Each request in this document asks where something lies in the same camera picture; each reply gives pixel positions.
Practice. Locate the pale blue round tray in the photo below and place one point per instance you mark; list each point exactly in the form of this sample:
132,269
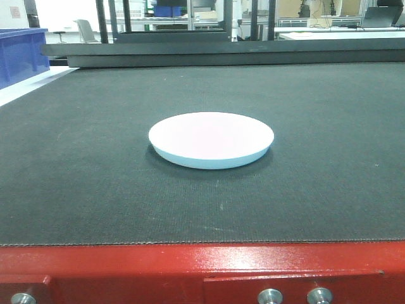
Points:
211,140

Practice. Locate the blue plastic bin left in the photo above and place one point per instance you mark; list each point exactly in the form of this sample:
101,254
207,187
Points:
21,56

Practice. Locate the black metal rack frame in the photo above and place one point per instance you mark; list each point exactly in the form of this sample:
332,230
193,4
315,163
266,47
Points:
201,48

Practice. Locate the red metal table frame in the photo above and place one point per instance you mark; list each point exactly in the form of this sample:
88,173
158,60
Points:
365,272

